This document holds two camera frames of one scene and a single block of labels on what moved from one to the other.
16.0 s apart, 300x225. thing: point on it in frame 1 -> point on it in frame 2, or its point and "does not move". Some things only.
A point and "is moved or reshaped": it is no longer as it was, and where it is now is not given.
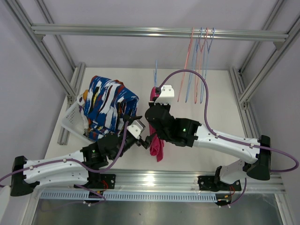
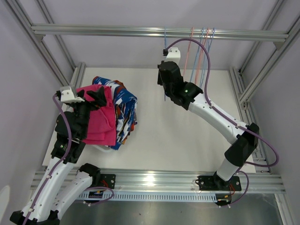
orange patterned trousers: (85, 93) is moved or reshaped
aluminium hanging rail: (39, 30) does not move
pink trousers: (158, 144) -> (101, 126)
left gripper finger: (146, 143) -> (99, 96)
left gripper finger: (130, 119) -> (80, 93)
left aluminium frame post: (72, 87) does not move
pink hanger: (186, 59) does not move
